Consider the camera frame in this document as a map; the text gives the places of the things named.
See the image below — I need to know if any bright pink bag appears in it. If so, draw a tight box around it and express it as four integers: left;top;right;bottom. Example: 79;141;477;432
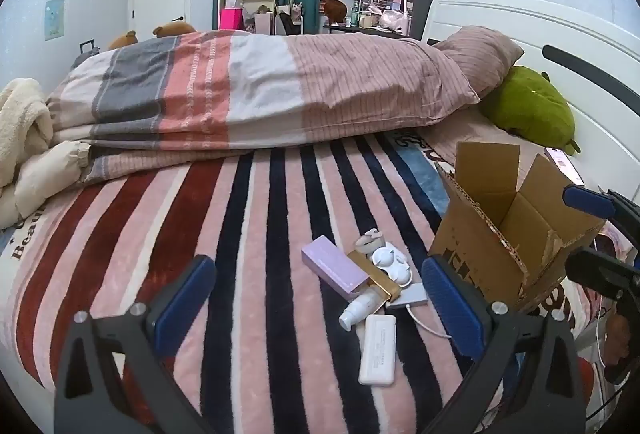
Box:
219;7;244;30

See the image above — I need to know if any brown teddy bear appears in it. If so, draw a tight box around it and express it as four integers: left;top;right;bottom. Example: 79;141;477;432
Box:
107;30;138;50
152;21;197;38

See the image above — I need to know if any cream fleece blanket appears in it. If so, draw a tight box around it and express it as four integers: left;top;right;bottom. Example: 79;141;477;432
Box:
0;78;93;229

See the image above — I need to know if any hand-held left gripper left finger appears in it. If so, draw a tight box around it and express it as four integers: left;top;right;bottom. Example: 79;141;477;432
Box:
54;255;217;434

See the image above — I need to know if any white bed headboard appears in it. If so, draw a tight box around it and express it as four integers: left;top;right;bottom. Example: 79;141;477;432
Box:
421;0;640;215

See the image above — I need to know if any gold rectangular box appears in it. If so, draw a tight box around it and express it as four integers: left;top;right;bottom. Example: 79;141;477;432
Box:
347;250;402;305

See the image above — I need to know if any white charging cable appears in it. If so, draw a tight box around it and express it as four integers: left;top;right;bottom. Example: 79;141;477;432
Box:
406;305;453;340

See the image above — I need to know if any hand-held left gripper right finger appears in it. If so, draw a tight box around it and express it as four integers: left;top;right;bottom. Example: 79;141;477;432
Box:
421;256;586;434

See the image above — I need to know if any folded pink grey striped duvet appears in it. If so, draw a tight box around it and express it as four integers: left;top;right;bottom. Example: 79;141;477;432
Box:
46;30;481;185

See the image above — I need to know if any striped fleece blanket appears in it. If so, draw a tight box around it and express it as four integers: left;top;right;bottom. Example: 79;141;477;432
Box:
0;134;506;434

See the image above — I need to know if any light blue wall poster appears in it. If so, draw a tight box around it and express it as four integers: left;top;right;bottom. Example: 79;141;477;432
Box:
45;0;66;40

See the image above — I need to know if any white twin-dome case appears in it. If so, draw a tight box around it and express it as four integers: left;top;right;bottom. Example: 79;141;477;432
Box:
369;244;413;287

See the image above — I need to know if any cluttered desk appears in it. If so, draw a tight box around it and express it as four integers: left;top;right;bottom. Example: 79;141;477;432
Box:
322;22;411;39

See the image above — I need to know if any grey flat device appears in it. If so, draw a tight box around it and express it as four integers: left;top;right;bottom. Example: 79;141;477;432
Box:
385;284;429;311

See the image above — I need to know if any pink striped pillow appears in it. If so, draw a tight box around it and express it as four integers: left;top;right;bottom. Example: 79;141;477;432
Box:
434;26;525;100

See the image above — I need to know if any white power bank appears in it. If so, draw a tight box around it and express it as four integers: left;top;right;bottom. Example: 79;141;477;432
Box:
359;313;399;386

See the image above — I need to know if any brown round plush toy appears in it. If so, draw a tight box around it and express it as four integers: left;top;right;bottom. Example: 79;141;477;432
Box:
322;0;349;27

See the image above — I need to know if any dark suitcase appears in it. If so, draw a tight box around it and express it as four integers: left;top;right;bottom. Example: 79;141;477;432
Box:
75;40;102;64

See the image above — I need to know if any green plush pillow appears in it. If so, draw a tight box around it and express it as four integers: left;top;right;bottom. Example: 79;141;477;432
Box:
479;65;582;155

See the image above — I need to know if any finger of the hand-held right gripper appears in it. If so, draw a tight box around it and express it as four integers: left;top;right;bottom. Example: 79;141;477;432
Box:
562;185;640;237
565;248;640;302

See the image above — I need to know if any brown cardboard box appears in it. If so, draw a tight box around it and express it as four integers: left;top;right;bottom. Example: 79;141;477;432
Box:
429;141;608;315

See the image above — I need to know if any purple rectangular box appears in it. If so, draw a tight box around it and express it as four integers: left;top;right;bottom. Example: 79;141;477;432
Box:
301;235;370;301

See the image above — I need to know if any smartphone with pink screen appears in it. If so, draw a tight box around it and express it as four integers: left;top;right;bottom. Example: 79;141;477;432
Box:
544;146;585;187

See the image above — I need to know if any small white bottle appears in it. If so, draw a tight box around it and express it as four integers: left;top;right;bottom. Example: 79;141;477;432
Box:
338;286;383;331

